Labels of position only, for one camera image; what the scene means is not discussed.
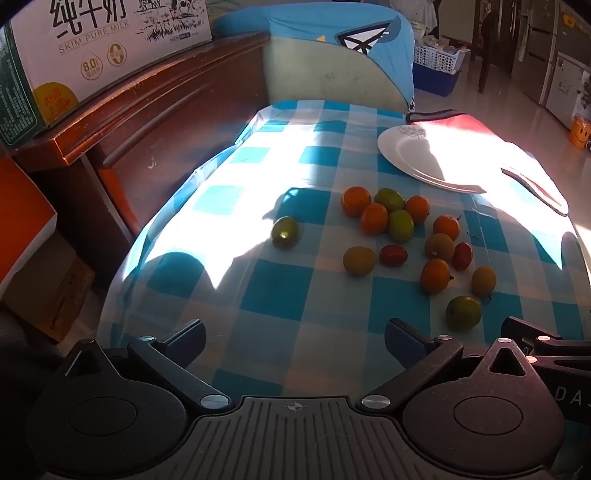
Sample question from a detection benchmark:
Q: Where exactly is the brown kiwi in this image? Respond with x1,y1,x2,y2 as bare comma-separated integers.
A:
424,233,455,263
342,246,376,277
471,266,497,298

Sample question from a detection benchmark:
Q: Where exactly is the small orange tangerine front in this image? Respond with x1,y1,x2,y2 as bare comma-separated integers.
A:
420,258,454,295

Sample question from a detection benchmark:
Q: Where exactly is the red cherry tomato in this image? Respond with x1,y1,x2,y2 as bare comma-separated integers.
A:
452,242,473,271
379,244,408,267

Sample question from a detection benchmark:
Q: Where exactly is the orange tangerine with stem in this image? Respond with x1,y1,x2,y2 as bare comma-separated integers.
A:
433,215,461,241

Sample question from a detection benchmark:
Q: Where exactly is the lone green fruit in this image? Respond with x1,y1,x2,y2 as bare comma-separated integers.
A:
270,216,300,249

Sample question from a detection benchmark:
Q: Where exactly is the cardboard box on floor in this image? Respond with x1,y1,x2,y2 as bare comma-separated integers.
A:
1,233,94,343

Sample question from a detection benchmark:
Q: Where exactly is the blue checkered tablecloth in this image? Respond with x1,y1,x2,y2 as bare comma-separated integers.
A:
97,101,590,397

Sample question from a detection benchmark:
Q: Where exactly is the white ceramic plate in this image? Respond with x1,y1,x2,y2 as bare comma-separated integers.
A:
378,125,486,194

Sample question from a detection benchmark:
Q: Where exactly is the orange smiley face stool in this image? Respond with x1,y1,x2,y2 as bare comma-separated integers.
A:
568,114,591,150

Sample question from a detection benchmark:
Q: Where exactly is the dark red wooden headboard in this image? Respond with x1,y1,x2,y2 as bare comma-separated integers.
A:
13,32,270,255

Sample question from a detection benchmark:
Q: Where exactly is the small white fridge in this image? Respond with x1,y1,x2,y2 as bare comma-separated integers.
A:
546,52,590,129

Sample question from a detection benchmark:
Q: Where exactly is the blue storage bin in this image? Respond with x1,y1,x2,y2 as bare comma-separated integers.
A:
413,64,460,98

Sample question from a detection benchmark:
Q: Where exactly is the white plastic basket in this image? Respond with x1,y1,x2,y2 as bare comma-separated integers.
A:
414,37,470,75

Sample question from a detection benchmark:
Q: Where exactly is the dark wooden chair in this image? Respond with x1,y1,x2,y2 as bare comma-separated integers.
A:
478,10,498,94

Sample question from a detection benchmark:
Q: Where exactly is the silver refrigerator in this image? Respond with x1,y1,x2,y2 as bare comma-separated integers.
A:
521,0,559,106

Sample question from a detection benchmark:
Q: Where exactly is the blue and green cushion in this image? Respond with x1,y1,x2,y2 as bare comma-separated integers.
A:
212,1,415,114

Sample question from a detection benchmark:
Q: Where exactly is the skim milk carton box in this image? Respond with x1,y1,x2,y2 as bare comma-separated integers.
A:
1,0,211,150

